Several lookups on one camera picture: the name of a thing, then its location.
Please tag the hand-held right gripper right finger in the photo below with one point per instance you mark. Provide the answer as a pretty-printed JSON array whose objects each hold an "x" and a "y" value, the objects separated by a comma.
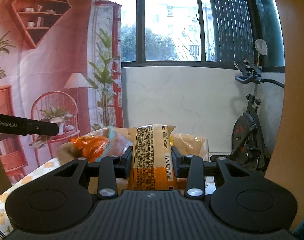
[{"x": 178, "y": 162}]

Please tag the orange red snack bag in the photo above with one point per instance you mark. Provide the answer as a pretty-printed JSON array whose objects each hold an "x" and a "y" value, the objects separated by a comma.
[{"x": 92, "y": 147}]

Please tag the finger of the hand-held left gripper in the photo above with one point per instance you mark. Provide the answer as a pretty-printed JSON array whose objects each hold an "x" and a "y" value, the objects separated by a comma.
[{"x": 42, "y": 128}]

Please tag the dark framed window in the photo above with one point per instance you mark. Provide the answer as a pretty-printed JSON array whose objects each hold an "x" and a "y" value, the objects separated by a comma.
[{"x": 172, "y": 25}]

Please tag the checkered flower tablecloth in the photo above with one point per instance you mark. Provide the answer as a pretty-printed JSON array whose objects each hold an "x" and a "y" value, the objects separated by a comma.
[{"x": 45, "y": 166}]

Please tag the white round object on pole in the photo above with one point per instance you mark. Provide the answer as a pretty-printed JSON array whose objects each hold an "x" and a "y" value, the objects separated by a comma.
[{"x": 261, "y": 47}]

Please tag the wooden panel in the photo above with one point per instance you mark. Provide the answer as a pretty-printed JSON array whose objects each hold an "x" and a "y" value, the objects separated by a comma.
[{"x": 297, "y": 105}]

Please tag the cardboard box with plastic liner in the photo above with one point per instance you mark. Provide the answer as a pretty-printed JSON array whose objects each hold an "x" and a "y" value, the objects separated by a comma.
[{"x": 189, "y": 142}]

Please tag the printed room backdrop cloth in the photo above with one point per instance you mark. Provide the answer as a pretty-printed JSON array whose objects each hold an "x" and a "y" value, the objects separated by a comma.
[{"x": 54, "y": 67}]

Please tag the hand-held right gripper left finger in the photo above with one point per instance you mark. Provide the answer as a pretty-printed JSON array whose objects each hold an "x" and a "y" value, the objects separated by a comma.
[{"x": 124, "y": 161}]

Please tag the black exercise bike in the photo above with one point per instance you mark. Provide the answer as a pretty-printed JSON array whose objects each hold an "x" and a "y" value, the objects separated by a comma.
[{"x": 247, "y": 135}]

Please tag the orange biscuit packet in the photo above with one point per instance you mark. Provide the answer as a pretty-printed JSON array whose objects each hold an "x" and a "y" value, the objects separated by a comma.
[{"x": 152, "y": 155}]

